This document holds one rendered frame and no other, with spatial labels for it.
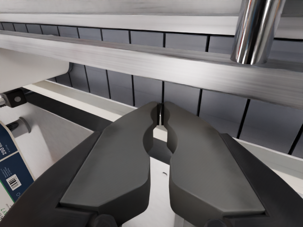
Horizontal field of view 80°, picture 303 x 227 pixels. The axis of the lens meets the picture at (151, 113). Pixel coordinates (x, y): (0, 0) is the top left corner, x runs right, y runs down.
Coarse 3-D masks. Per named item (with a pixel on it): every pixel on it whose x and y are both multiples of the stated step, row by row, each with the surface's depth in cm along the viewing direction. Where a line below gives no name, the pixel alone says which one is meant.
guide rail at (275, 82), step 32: (0, 32) 15; (96, 64) 10; (128, 64) 9; (160, 64) 8; (192, 64) 7; (224, 64) 6; (256, 64) 6; (288, 64) 6; (256, 96) 6; (288, 96) 6
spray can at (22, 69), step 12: (0, 48) 18; (0, 60) 18; (12, 60) 19; (24, 60) 19; (36, 60) 20; (48, 60) 21; (60, 60) 23; (0, 72) 18; (12, 72) 19; (24, 72) 20; (36, 72) 21; (48, 72) 22; (60, 72) 24; (0, 84) 18; (12, 84) 19; (24, 84) 21
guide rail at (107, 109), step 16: (48, 96) 25; (64, 96) 22; (80, 96) 22; (96, 112) 20; (112, 112) 19; (128, 112) 19; (160, 128) 16; (272, 160) 13; (288, 160) 13; (288, 176) 12
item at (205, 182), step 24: (168, 120) 10; (192, 120) 10; (168, 144) 10; (192, 144) 8; (216, 144) 8; (192, 168) 7; (216, 168) 7; (192, 192) 6; (216, 192) 6; (240, 192) 6; (192, 216) 6; (216, 216) 6
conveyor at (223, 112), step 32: (32, 32) 26; (64, 32) 23; (96, 32) 20; (128, 32) 18; (160, 32) 16; (128, 96) 21; (160, 96) 19; (192, 96) 17; (224, 96) 15; (224, 128) 16; (256, 128) 15; (288, 128) 14
